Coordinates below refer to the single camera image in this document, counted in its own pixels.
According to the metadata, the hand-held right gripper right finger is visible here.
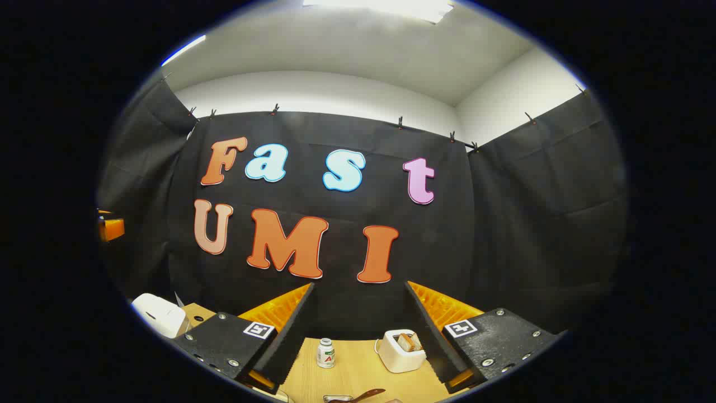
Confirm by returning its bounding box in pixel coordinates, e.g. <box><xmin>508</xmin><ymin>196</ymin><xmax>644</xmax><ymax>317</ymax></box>
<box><xmin>404</xmin><ymin>281</ymin><xmax>563</xmax><ymax>395</ymax></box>

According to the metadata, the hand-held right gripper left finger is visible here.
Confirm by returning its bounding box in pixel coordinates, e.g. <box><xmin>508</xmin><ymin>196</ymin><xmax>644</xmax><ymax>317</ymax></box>
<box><xmin>171</xmin><ymin>283</ymin><xmax>317</xmax><ymax>394</ymax></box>

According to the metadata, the brown wooden spoon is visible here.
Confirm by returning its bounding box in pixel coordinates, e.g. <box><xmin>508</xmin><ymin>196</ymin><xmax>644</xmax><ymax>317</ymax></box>
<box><xmin>330</xmin><ymin>388</ymin><xmax>387</xmax><ymax>403</ymax></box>

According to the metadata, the white rice cooker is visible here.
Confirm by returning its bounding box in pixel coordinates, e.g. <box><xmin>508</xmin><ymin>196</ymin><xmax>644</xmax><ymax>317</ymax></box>
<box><xmin>130</xmin><ymin>293</ymin><xmax>191</xmax><ymax>339</ymax></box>

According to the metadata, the white toaster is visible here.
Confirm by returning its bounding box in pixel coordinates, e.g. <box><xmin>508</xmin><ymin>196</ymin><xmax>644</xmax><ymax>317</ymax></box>
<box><xmin>374</xmin><ymin>329</ymin><xmax>428</xmax><ymax>374</ymax></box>

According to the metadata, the white drink bottle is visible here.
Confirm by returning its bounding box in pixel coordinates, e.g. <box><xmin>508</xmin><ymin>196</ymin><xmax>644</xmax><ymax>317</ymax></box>
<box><xmin>317</xmin><ymin>338</ymin><xmax>336</xmax><ymax>369</ymax></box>

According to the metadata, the black backdrop cloth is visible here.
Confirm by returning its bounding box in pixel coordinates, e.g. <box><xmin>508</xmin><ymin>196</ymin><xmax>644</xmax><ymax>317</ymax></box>
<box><xmin>95</xmin><ymin>73</ymin><xmax>630</xmax><ymax>342</ymax></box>

